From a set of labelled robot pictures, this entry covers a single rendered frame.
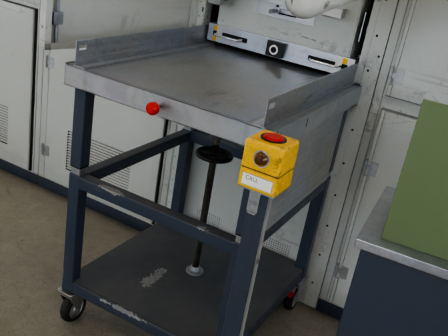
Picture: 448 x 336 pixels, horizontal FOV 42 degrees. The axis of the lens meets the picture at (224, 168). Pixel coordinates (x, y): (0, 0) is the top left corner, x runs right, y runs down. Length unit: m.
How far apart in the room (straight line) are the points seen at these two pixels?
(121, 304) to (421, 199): 1.01
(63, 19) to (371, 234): 1.10
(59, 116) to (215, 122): 1.34
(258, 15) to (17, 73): 1.18
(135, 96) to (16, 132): 1.41
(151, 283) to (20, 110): 1.20
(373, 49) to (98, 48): 0.84
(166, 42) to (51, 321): 0.96
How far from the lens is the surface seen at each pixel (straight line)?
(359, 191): 2.01
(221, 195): 2.25
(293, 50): 1.99
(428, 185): 1.12
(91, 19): 1.89
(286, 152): 1.07
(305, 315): 2.22
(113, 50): 1.71
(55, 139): 2.68
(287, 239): 2.19
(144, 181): 2.41
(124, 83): 1.51
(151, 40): 1.85
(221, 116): 1.37
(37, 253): 2.35
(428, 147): 1.10
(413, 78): 1.88
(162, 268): 1.99
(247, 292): 1.23
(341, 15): 1.90
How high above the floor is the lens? 1.26
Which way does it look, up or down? 22 degrees down
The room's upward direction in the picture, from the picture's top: 10 degrees clockwise
